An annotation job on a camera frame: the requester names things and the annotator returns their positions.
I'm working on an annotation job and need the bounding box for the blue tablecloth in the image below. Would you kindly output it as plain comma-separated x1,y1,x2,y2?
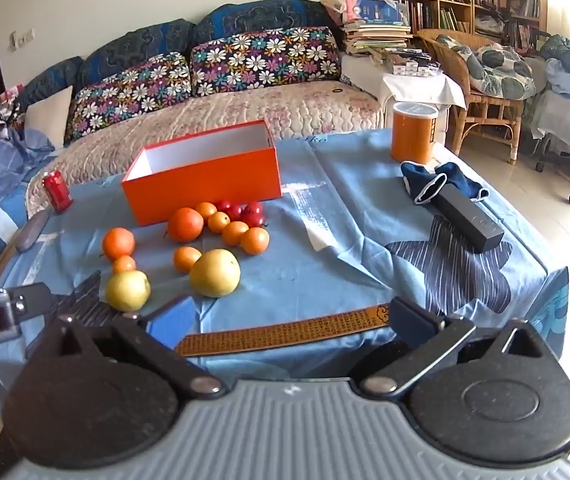
0,127,568,406

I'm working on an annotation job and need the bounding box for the stack of books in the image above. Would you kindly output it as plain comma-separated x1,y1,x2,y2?
342,0,413,56

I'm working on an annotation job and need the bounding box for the white side table cloth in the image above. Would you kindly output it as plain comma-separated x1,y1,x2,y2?
382,67,466,111

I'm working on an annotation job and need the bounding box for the wicker chair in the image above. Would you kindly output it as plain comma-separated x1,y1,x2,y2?
417,29,526,165

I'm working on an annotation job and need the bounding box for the pink quilted sofa cover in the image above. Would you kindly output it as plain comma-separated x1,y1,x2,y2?
26,77,383,216

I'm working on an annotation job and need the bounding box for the blue crumpled sheet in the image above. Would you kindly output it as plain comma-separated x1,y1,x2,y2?
0,127,56,291

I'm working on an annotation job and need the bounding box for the blue patterned back cushion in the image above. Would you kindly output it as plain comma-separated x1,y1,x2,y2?
192,0,346,46
17,56,86,111
80,19,196,91

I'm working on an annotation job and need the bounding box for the small yellow pear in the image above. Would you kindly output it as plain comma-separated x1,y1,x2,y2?
105,270,152,312

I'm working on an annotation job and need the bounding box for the black rectangular box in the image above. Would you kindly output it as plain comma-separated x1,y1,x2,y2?
432,186,505,253

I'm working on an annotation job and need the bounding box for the dark blue cloth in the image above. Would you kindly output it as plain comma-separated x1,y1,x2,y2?
400,160,490,207

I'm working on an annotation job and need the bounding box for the medium orange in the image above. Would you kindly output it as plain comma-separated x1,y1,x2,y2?
102,227,136,262

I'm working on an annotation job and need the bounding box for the large orange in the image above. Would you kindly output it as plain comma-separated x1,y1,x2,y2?
167,207,205,242

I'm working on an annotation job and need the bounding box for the white covered cot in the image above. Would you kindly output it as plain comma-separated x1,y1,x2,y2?
530,90,570,206

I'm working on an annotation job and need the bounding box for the patterned crumpled cloth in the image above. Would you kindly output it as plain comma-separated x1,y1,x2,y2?
0,85,26,138

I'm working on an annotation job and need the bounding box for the red soda can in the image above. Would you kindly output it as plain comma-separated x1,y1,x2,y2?
42,170,74,214

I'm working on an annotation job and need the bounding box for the yellow lemon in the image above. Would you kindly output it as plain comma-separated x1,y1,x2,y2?
189,249,242,298

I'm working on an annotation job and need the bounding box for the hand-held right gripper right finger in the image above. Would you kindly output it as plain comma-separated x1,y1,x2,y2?
347,296,548,402

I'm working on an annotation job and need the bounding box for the spotted chair cushion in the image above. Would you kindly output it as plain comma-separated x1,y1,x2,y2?
438,35,537,100

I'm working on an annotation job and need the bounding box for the brown woven belt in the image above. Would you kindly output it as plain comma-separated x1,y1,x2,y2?
174,302,391,357

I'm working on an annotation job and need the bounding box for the floral cushion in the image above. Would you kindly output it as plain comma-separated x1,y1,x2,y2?
65,51,193,143
190,26,342,98

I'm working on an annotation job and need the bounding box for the white pillow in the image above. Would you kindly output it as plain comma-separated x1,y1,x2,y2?
24,85,74,148

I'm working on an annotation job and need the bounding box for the orange cardboard box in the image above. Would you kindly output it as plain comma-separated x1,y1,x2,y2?
121,120,283,227

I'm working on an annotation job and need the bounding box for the orange cylindrical canister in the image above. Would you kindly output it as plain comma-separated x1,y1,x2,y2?
390,101,439,165

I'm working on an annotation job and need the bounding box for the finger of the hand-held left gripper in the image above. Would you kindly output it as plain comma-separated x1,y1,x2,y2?
65,287,140,330
55,270,102,308

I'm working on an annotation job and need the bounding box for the grey oval case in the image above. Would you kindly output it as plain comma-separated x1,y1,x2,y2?
15,209,50,253

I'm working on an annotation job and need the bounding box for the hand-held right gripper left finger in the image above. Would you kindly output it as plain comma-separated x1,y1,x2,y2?
47,296,227,402

